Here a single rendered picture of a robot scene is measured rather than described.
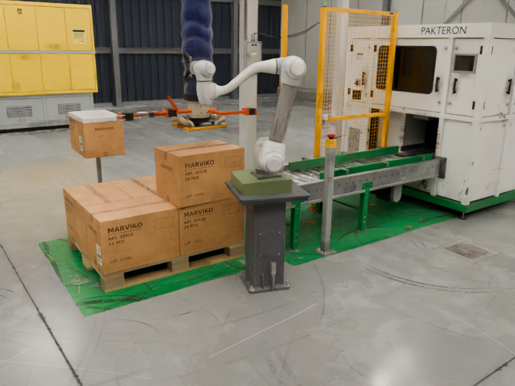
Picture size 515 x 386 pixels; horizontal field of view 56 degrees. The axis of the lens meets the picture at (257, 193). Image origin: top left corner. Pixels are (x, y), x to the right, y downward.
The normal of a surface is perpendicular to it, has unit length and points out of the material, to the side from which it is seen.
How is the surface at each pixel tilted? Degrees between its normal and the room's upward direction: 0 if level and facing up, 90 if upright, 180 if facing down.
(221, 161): 90
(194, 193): 90
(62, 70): 90
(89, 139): 90
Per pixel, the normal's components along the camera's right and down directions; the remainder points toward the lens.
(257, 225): 0.28, 0.28
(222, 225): 0.57, 0.25
